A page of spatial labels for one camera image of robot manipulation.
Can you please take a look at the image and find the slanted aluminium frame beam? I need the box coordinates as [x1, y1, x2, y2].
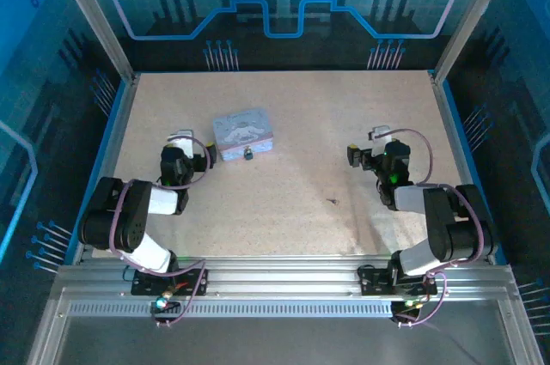
[24, 265, 72, 365]
[498, 265, 543, 365]

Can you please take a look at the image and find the aluminium side rail blue edge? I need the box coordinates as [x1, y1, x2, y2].
[428, 70, 504, 265]
[70, 75, 141, 265]

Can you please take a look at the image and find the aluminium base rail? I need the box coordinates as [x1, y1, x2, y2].
[54, 254, 519, 304]

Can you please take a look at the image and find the slotted grey cable duct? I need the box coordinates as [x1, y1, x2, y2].
[67, 300, 395, 319]

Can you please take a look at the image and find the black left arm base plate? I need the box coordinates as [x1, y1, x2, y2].
[130, 268, 211, 297]

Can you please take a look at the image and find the connector with green light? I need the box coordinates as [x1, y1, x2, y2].
[390, 295, 425, 327]
[150, 294, 181, 327]

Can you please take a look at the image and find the cartoon printed tin box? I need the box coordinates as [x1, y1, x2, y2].
[212, 107, 275, 163]

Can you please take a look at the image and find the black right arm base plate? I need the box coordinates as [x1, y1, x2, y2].
[357, 265, 438, 297]

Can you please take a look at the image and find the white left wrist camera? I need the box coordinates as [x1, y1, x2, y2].
[166, 129, 195, 159]

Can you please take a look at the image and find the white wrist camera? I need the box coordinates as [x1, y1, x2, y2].
[368, 125, 393, 158]
[166, 129, 195, 159]

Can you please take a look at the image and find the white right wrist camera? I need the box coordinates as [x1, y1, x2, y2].
[368, 125, 393, 158]

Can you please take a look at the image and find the aluminium upright frame post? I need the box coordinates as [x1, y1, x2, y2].
[432, 0, 519, 82]
[47, 0, 142, 85]

